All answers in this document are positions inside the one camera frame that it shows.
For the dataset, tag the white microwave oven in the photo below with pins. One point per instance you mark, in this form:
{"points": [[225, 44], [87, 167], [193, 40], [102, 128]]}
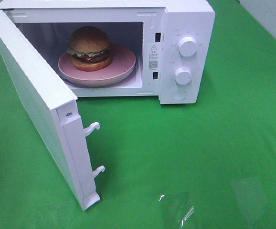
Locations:
{"points": [[151, 29]]}

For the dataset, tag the clear tape patch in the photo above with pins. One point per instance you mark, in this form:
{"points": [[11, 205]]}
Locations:
{"points": [[178, 211]]}

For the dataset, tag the burger with lettuce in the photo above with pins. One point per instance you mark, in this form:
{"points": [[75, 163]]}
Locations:
{"points": [[89, 49]]}

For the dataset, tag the upper white dial knob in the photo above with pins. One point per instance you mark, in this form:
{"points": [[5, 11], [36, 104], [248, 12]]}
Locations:
{"points": [[187, 46]]}

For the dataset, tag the white dial knob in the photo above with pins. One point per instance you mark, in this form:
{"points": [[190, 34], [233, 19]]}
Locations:
{"points": [[187, 46], [183, 76]]}

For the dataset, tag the lower white dial knob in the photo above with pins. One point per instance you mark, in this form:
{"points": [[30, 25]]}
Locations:
{"points": [[183, 76]]}

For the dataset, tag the white microwave door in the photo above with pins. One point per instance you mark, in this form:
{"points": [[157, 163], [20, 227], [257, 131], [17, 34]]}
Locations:
{"points": [[52, 107]]}

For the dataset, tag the pink round plate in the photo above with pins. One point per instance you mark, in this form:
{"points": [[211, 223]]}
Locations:
{"points": [[120, 71]]}

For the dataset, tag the green table cover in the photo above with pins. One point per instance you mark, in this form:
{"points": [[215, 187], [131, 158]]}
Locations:
{"points": [[221, 150]]}

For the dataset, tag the round white door button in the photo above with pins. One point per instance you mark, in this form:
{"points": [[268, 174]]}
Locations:
{"points": [[179, 95]]}

